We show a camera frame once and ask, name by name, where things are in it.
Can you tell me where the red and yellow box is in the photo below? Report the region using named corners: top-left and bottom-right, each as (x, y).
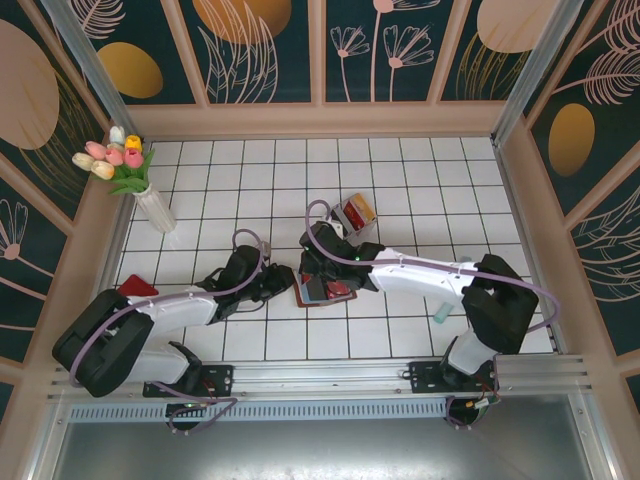
top-left (332, 192), bottom-right (380, 247)

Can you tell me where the red card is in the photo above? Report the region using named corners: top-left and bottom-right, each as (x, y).
top-left (342, 202), bottom-right (369, 229)

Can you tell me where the red flat pouch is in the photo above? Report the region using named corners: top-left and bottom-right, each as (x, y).
top-left (117, 273), bottom-right (160, 299)

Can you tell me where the white ribbed ceramic vase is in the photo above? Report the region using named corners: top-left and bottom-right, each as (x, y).
top-left (134, 183), bottom-right (177, 234)

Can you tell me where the grey metal sheet panel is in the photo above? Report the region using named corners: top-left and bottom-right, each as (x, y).
top-left (29, 394), bottom-right (616, 480)

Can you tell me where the artificial tulip bouquet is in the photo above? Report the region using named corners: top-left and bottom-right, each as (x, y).
top-left (71, 124), bottom-right (157, 197)

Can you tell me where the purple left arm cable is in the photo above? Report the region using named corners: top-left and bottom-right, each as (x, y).
top-left (67, 228), bottom-right (272, 436)

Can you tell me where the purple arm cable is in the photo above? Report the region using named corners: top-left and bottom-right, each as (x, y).
top-left (67, 228), bottom-right (272, 436)
top-left (304, 199), bottom-right (561, 432)

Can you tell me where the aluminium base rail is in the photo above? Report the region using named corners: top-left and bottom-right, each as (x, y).
top-left (47, 353), bottom-right (596, 401)

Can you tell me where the perforated grey cable duct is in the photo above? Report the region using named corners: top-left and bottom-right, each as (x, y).
top-left (67, 399), bottom-right (451, 422)

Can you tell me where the wall panel with flower outlines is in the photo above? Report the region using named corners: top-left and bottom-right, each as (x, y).
top-left (319, 0), bottom-right (454, 106)

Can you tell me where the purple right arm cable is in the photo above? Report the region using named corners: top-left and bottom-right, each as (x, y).
top-left (304, 199), bottom-right (561, 432)

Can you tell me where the dark floral wall panel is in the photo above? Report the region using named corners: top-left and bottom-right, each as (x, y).
top-left (0, 154), bottom-right (86, 369)
top-left (562, 169), bottom-right (640, 361)

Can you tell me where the wall panel with feather leaves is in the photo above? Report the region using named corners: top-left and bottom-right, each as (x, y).
top-left (177, 0), bottom-right (321, 106)

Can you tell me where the wall panel with gold oval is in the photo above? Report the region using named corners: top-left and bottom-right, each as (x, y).
top-left (52, 0), bottom-right (210, 107)

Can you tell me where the wall panel with beige circle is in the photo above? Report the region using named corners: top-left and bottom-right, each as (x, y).
top-left (438, 0), bottom-right (576, 104)

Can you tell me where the aluminium corner post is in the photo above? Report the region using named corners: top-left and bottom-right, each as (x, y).
top-left (490, 0), bottom-right (596, 147)
top-left (40, 0), bottom-right (147, 144)

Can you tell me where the wall panel with large beige oval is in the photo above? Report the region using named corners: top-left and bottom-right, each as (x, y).
top-left (0, 0), bottom-right (114, 226)

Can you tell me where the wall panel with gold egg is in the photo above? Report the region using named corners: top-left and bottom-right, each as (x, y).
top-left (519, 0), bottom-right (640, 221)

